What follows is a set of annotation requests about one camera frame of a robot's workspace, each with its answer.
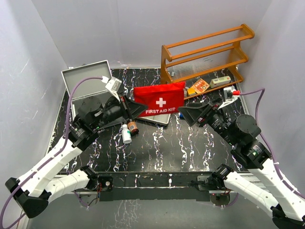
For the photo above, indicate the orange patterned medicine packet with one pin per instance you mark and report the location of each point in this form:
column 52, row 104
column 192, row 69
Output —
column 200, row 86

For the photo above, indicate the wooden three-tier shelf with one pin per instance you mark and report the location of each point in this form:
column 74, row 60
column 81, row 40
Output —
column 196, row 57

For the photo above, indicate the black front base bar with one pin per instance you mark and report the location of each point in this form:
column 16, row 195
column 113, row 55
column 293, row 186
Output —
column 158, row 186

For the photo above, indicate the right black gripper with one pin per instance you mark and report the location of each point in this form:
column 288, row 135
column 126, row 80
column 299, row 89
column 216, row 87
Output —
column 205, row 110

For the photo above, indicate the grey divided tray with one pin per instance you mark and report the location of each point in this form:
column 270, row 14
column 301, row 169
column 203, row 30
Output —
column 161, row 119

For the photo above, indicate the grey metal case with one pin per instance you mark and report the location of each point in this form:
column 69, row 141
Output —
column 93, row 87

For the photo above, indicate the brown syrup bottle orange cap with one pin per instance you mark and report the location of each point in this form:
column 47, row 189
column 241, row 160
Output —
column 133, row 128

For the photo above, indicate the red first aid pouch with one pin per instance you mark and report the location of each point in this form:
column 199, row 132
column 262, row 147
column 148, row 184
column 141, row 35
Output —
column 160, row 99

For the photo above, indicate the white medicine bottle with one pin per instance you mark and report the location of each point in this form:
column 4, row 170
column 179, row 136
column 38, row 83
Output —
column 126, row 134

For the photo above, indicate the white green medicine box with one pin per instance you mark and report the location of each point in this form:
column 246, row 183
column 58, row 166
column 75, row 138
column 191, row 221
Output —
column 220, row 81

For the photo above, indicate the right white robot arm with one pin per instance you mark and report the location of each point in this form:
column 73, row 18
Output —
column 281, row 203

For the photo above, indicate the small yellow box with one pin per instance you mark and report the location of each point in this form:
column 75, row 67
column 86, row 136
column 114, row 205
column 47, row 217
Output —
column 191, row 92

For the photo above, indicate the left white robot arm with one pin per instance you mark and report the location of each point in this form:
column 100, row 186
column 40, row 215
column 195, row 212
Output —
column 37, row 188

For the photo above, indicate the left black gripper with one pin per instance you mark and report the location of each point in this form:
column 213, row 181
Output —
column 130, row 109

